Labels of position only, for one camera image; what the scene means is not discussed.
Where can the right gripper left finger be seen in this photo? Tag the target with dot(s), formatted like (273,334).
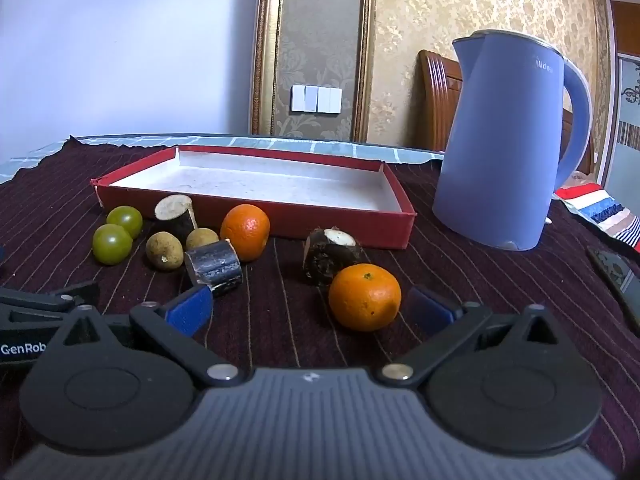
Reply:
(167,329)

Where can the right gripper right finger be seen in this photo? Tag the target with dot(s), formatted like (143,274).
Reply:
(449,328)

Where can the black sugarcane piece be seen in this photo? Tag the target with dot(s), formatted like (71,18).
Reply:
(215,265)

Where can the brown longan fruit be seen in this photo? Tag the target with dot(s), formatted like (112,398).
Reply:
(201,237)
(164,251)

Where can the orange mandarin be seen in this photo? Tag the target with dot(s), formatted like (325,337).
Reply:
(364,297)
(247,228)

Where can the green tomato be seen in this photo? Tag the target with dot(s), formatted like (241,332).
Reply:
(111,244)
(129,218)

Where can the sugarcane piece white end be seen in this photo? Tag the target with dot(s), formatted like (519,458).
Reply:
(176,215)

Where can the knobby sugarcane piece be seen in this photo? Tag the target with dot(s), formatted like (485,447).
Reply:
(327,252)

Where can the dark maroon striped cloth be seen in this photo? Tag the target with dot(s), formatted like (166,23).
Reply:
(278,316)

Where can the blue electric kettle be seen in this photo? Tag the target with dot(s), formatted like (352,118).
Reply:
(521,127)

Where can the teal checked tablecloth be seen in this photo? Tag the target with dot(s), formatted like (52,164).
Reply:
(215,140)

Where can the red shallow cardboard box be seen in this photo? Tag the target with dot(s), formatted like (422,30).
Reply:
(299,192)

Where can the dark patterned flat object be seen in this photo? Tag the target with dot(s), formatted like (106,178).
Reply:
(622,282)

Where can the striped red blue cloth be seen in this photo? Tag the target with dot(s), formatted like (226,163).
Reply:
(592,203)

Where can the wooden bed headboard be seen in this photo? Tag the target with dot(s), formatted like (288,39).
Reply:
(443,83)

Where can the white wall switch panel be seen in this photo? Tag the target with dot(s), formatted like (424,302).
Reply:
(316,100)

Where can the gold picture frame panel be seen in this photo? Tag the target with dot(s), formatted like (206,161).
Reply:
(326,43)

